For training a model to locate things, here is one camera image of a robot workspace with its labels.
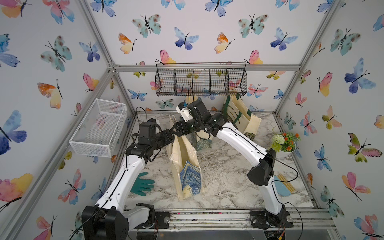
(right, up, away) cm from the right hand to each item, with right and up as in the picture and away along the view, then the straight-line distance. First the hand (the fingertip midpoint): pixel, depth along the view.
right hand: (175, 127), depth 74 cm
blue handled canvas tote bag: (+13, -9, +22) cm, 27 cm away
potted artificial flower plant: (+61, -10, +12) cm, 63 cm away
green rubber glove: (-21, -33, +10) cm, 40 cm away
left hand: (-1, -4, +5) cm, 6 cm away
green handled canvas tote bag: (+35, +10, +22) cm, 42 cm away
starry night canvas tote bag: (+5, -16, -5) cm, 17 cm away
